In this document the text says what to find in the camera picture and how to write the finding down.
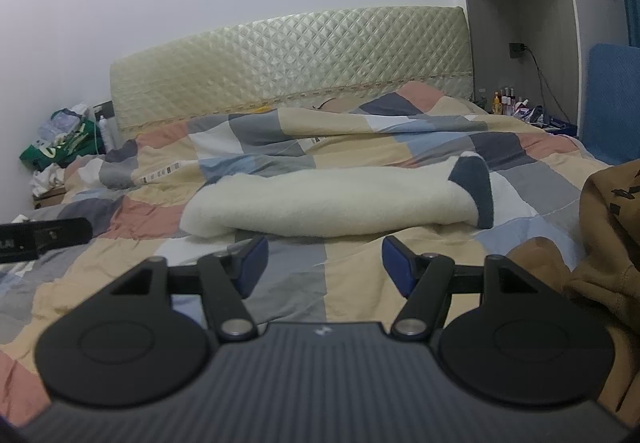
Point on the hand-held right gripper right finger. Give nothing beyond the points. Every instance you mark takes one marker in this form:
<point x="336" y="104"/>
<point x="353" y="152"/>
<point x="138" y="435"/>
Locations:
<point x="397" y="265"/>

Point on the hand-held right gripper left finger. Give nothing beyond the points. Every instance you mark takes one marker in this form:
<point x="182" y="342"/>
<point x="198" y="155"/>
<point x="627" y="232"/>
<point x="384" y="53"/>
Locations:
<point x="254" y="265"/>

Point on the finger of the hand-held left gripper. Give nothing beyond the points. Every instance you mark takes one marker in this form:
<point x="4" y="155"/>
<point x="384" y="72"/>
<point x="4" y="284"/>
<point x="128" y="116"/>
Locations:
<point x="62" y="233"/>

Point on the white and navy fuzzy sweater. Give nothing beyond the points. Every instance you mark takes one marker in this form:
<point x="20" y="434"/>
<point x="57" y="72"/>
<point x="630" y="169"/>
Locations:
<point x="325" y="203"/>

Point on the crumpled white cloth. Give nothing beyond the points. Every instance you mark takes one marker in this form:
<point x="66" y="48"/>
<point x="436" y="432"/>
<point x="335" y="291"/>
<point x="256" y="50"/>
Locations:
<point x="47" y="178"/>

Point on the white spray bottle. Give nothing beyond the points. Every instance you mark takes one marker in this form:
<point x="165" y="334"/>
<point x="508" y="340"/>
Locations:
<point x="106" y="133"/>

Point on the clear plastic bag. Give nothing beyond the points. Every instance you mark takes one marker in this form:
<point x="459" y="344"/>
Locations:
<point x="62" y="123"/>

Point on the checkered patchwork quilt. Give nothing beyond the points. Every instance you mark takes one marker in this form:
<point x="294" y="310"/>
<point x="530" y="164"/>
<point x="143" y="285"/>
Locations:
<point x="300" y="143"/>

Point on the cluster of cosmetic bottles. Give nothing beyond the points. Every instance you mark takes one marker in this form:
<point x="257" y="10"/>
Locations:
<point x="507" y="102"/>

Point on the quilted beige headboard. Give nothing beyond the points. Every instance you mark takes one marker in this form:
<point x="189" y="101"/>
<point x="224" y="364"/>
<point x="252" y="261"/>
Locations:
<point x="300" y="63"/>

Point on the brown garment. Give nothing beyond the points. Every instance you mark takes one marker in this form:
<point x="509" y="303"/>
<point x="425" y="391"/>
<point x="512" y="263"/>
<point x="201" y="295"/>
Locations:
<point x="610" y="233"/>

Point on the blue chair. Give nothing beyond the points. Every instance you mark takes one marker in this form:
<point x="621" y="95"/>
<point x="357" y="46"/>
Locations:
<point x="612" y="103"/>

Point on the black wall plug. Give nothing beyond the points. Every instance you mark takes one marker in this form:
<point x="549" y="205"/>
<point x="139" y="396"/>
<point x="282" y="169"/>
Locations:
<point x="516" y="49"/>

